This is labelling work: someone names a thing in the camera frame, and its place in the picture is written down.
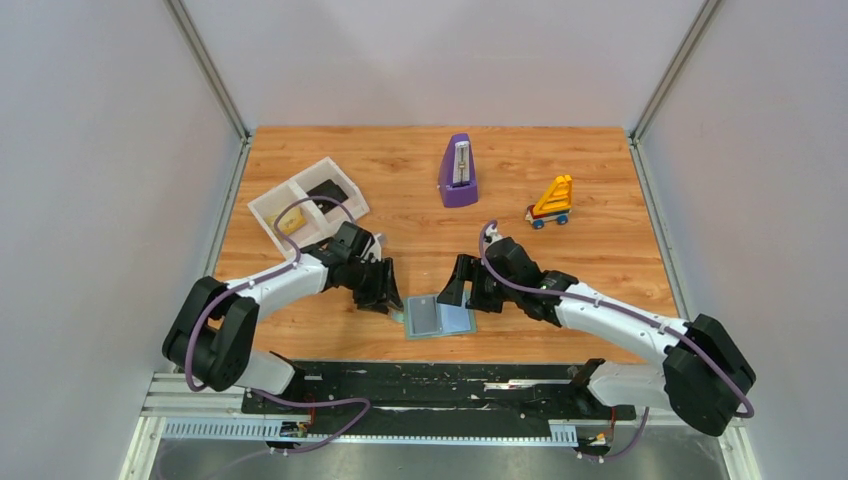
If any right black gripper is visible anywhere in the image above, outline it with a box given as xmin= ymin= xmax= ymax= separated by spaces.
xmin=437 ymin=256 xmax=519 ymax=315

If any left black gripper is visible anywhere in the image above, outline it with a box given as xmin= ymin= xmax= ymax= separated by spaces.
xmin=345 ymin=257 xmax=405 ymax=315

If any green card holder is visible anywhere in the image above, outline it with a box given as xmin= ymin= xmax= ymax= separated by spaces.
xmin=390 ymin=291 xmax=477 ymax=340

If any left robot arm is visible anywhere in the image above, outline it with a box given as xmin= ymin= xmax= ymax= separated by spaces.
xmin=162 ymin=221 xmax=403 ymax=413

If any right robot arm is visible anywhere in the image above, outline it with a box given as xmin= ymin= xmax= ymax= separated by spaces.
xmin=437 ymin=236 xmax=756 ymax=437

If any black card in tray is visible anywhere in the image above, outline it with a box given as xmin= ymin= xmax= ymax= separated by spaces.
xmin=306 ymin=179 xmax=349 ymax=214

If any gold card in tray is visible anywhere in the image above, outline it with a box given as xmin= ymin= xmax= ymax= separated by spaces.
xmin=265 ymin=206 xmax=307 ymax=235

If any purple metronome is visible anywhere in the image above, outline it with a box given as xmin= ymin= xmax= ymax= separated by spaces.
xmin=438 ymin=133 xmax=479 ymax=208

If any yellow toy car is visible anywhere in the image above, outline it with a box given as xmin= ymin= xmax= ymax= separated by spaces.
xmin=525 ymin=175 xmax=573 ymax=229

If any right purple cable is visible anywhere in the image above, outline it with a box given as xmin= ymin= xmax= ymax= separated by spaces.
xmin=478 ymin=220 xmax=757 ymax=462

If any purple cable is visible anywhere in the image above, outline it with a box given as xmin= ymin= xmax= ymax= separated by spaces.
xmin=478 ymin=220 xmax=757 ymax=462
xmin=183 ymin=195 xmax=372 ymax=456

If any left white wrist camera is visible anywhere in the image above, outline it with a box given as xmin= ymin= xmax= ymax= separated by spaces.
xmin=368 ymin=232 xmax=387 ymax=259

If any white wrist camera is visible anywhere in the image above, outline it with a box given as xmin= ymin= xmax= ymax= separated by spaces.
xmin=368 ymin=232 xmax=387 ymax=259
xmin=482 ymin=225 xmax=503 ymax=249

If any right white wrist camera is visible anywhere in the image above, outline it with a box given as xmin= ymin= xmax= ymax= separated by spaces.
xmin=482 ymin=225 xmax=503 ymax=249

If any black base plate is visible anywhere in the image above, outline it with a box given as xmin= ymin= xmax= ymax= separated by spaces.
xmin=282 ymin=360 xmax=642 ymax=428

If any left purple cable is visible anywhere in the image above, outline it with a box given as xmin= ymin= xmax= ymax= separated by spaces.
xmin=183 ymin=195 xmax=372 ymax=456

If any aluminium slotted rail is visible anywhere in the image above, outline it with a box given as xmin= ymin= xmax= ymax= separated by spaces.
xmin=141 ymin=374 xmax=578 ymax=447

